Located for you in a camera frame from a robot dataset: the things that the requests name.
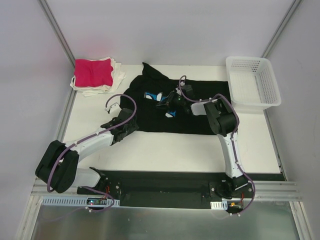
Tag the white folded t-shirt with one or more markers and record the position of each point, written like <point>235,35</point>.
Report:
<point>117,74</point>

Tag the right white cable duct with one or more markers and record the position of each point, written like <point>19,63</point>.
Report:
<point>219,205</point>

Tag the left white cable duct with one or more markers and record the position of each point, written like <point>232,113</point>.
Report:
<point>68,201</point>

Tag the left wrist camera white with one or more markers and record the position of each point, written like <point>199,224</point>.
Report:
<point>115,107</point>

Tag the pink folded t-shirt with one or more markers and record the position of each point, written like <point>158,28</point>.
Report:
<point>93,73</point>

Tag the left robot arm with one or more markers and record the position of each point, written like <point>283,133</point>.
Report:
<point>58,167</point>

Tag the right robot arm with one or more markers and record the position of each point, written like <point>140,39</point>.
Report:
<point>224,123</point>

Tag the white cable duct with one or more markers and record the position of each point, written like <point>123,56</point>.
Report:
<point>219,205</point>
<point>68,201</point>

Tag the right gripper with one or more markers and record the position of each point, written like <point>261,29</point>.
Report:
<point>171,100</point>

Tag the black daisy print t-shirt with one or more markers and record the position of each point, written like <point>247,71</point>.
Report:
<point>151,85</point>

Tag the white plastic basket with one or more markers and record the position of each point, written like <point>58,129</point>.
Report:
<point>252,83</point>

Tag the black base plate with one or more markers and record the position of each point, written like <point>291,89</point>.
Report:
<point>181,190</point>

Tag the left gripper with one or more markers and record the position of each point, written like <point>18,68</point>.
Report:
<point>129,123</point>

